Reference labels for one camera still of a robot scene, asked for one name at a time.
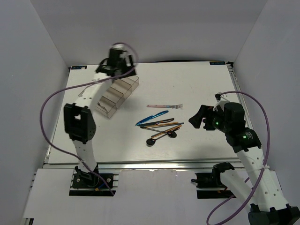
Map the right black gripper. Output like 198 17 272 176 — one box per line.
188 105 231 134

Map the pink handled fork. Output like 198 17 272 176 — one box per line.
146 104 183 109

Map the blue knife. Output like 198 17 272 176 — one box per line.
135 110 169 126

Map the black knife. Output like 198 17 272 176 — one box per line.
138 118 174 127

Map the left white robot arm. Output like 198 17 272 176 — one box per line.
63 42 137 187

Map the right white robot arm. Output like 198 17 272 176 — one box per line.
188 102 300 225

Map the clear compartment organizer tray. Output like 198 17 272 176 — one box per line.
78 75 140 120

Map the orange black chopstick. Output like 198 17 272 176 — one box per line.
141 122 179 128

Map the black spoon right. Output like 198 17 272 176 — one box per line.
165 127 180 138

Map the black spoon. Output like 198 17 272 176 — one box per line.
165 127 180 138
146 132 170 147

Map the left blue table sticker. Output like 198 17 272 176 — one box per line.
70 65 87 70

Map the blue table sticker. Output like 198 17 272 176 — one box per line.
70 65 87 70
209 61 226 65

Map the orange chopstick lower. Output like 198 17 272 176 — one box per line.
151 124 182 138

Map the right blue table sticker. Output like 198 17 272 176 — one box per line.
209 61 226 65

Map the black spoon left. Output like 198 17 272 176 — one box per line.
146 132 170 147

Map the white front cover board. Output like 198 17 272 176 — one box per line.
24 169 240 225

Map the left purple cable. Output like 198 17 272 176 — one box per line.
39 42 139 196

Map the purple cable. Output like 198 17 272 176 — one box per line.
206 91 272 225
39 42 139 196

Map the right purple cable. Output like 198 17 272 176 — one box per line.
206 91 272 225

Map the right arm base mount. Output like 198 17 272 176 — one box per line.
191 172 235 199

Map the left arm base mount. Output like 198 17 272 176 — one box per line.
69 172 119 197

